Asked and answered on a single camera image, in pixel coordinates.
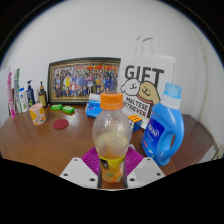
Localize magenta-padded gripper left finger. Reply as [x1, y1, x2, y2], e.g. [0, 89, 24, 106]
[59, 146, 102, 189]

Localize white paper gift bag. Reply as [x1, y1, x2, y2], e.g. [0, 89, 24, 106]
[118, 33, 177, 129]

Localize framed group picture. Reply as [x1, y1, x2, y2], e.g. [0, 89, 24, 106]
[46, 56, 122, 106]

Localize tall white printed box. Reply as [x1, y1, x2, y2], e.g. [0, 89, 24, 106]
[13, 68, 22, 114]

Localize dark blue pump bottle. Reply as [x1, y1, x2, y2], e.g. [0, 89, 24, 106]
[25, 79, 36, 108]

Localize blue detergent jug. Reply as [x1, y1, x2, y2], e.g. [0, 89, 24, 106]
[140, 82, 185, 167]

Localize white shampoo bottle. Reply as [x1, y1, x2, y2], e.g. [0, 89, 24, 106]
[18, 87, 29, 113]

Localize orange-capped juice bottle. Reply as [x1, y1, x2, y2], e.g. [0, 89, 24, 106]
[91, 91, 133, 184]

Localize tall pink printed box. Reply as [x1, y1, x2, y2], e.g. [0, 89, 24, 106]
[7, 71, 17, 119]

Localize blue tissue pack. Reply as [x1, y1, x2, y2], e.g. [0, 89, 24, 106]
[85, 93, 104, 118]

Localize brown pump bottle yellow label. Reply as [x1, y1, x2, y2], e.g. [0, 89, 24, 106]
[37, 81, 49, 108]

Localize pink and yellow mug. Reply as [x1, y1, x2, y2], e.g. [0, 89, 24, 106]
[28, 102, 47, 127]

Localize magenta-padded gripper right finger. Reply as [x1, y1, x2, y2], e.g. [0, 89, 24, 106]
[123, 146, 166, 189]

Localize flat round red coaster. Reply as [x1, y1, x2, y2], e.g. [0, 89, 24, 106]
[52, 118, 70, 131]

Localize colourful puzzle cube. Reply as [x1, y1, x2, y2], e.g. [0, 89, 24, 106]
[127, 114, 144, 133]

